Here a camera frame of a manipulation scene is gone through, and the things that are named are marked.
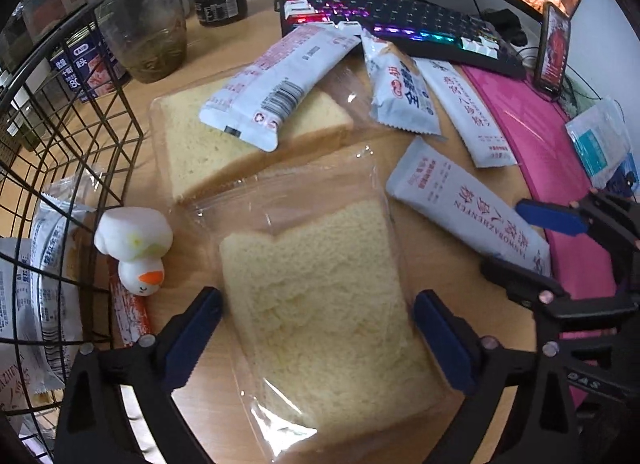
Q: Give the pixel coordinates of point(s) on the backlit mechanical keyboard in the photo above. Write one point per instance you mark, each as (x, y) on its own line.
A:
(400, 18)

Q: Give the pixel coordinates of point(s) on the blue plastic packet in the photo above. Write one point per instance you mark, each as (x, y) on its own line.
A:
(627, 173)

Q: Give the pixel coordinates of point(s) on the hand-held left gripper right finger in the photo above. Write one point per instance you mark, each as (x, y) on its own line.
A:
(445, 344)

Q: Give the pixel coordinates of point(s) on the black smartphone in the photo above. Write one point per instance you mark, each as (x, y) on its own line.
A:
(552, 48)

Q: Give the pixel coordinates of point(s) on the orange sausage packet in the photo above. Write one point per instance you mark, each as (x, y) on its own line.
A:
(132, 316)

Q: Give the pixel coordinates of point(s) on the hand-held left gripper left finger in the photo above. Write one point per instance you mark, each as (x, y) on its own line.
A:
(192, 339)

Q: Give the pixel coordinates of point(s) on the long white powder sachet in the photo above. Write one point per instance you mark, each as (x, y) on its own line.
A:
(15, 379)
(465, 199)
(470, 113)
(280, 78)

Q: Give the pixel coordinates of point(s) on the packets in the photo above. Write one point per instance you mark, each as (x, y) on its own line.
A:
(55, 294)

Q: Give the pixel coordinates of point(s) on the glass cup with tea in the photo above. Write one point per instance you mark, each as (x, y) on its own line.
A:
(150, 43)

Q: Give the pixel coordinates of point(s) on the sliced bread pack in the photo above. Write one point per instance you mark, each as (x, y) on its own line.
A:
(320, 304)
(200, 143)

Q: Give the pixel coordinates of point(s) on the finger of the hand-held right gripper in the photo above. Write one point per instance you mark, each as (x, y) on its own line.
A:
(550, 216)
(520, 279)

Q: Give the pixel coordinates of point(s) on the white and blue snack packet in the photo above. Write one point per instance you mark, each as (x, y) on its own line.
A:
(15, 289)
(400, 88)

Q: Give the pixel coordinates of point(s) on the white and teal bag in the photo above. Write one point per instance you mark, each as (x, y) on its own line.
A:
(600, 138)

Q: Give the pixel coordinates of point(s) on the blue drink carton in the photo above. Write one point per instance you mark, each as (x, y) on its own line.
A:
(85, 68)

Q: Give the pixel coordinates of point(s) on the pink desk mat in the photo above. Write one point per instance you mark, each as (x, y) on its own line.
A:
(540, 143)

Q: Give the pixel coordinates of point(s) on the white duck toy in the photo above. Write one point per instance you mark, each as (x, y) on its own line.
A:
(132, 244)

